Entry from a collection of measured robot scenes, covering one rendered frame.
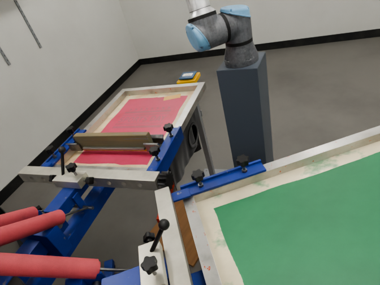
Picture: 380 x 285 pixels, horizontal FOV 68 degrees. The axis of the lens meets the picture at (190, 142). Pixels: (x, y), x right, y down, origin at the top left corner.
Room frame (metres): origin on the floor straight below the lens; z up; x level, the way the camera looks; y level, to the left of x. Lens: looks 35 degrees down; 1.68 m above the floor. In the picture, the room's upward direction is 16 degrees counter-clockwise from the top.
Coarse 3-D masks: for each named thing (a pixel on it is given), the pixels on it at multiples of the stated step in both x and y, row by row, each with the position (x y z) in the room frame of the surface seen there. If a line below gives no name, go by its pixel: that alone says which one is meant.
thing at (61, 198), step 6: (84, 186) 0.87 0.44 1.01; (60, 192) 0.83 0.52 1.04; (66, 192) 0.82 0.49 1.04; (72, 192) 0.82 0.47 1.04; (78, 192) 0.83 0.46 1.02; (54, 198) 0.81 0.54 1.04; (60, 198) 0.80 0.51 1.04; (66, 198) 0.79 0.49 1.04; (54, 204) 0.78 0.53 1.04; (60, 204) 0.77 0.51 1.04; (66, 204) 0.77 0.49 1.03; (72, 204) 0.79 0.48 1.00; (48, 210) 0.75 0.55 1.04; (54, 210) 0.74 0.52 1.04; (66, 210) 0.76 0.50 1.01
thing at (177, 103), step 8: (184, 96) 1.50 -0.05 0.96; (160, 104) 1.49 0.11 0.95; (168, 104) 1.46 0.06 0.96; (176, 104) 1.43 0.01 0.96; (176, 112) 1.34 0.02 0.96; (168, 120) 1.28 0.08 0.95; (136, 128) 1.29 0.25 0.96; (144, 128) 1.27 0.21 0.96; (152, 128) 1.25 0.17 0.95; (160, 128) 1.22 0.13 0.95; (120, 152) 1.11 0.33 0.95; (128, 152) 1.10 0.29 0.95; (136, 152) 1.08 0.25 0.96; (144, 152) 1.06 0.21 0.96; (112, 160) 1.07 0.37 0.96; (120, 160) 1.05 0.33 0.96; (128, 160) 1.03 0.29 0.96; (136, 160) 1.02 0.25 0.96; (144, 160) 1.00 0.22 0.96
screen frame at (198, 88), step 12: (180, 84) 1.60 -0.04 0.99; (192, 84) 1.56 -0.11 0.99; (204, 84) 1.52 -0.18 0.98; (120, 96) 1.70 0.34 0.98; (192, 96) 1.40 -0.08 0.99; (108, 108) 1.56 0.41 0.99; (192, 108) 1.29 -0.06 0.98; (96, 120) 1.45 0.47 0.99; (180, 120) 1.18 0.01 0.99; (84, 168) 1.02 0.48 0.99; (96, 168) 0.99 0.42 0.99; (108, 168) 0.97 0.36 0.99; (120, 168) 0.94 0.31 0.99; (132, 168) 0.92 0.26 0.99; (144, 168) 0.90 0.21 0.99
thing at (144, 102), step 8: (128, 104) 1.62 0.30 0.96; (136, 104) 1.58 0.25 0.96; (144, 104) 1.55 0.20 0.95; (152, 104) 1.52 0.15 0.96; (120, 112) 1.54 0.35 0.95; (112, 120) 1.46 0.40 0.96; (104, 128) 1.39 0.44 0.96; (128, 128) 1.32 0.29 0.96; (88, 152) 1.20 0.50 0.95; (96, 152) 1.18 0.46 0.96; (104, 152) 1.16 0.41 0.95; (112, 152) 1.14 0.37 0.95; (80, 160) 1.15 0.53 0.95; (88, 160) 1.13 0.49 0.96; (96, 160) 1.11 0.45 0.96; (104, 160) 1.09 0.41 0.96
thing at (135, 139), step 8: (80, 136) 1.19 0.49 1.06; (88, 136) 1.17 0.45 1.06; (96, 136) 1.15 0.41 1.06; (104, 136) 1.13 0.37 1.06; (112, 136) 1.11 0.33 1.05; (120, 136) 1.09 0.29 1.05; (128, 136) 1.07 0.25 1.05; (136, 136) 1.05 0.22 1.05; (144, 136) 1.03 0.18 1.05; (80, 144) 1.20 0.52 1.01; (88, 144) 1.18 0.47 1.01; (96, 144) 1.16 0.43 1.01; (104, 144) 1.14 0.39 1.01; (112, 144) 1.12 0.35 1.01; (120, 144) 1.10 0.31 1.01; (128, 144) 1.08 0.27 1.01; (136, 144) 1.06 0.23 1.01
